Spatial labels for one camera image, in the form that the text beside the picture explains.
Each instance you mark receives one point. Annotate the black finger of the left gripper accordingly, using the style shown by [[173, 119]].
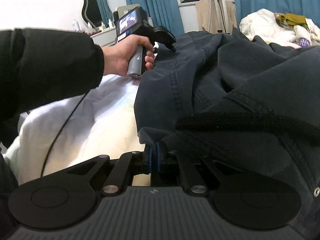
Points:
[[162, 35]]

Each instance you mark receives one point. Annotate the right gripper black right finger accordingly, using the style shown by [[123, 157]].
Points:
[[242, 197]]

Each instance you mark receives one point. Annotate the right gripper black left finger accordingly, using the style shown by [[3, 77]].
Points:
[[66, 197]]

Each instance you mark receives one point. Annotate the dark navy garment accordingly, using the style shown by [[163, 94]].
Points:
[[244, 102]]

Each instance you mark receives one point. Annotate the left forearm black sleeve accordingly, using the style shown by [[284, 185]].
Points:
[[40, 66]]

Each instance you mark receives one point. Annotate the white clothes pile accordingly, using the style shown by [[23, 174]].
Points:
[[262, 23]]

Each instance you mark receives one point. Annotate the person's left hand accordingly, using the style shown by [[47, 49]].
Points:
[[117, 57]]

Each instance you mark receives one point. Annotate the beige black chair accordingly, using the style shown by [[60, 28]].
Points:
[[122, 10]]

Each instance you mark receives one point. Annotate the white dresser desk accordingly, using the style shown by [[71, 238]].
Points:
[[106, 37]]

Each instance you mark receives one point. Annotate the blue left curtain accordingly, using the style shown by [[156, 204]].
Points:
[[163, 12]]

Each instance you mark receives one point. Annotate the black framed wavy mirror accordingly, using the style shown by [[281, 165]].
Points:
[[96, 13]]

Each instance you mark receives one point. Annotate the beige hanging garment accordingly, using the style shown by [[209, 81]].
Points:
[[202, 7]]

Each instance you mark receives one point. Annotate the white tripod stand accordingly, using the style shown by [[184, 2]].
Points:
[[221, 15]]

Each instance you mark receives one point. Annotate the pastel rainbow bed sheet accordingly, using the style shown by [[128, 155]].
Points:
[[65, 133]]

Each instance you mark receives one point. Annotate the mustard yellow garment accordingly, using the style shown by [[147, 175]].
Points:
[[288, 21]]

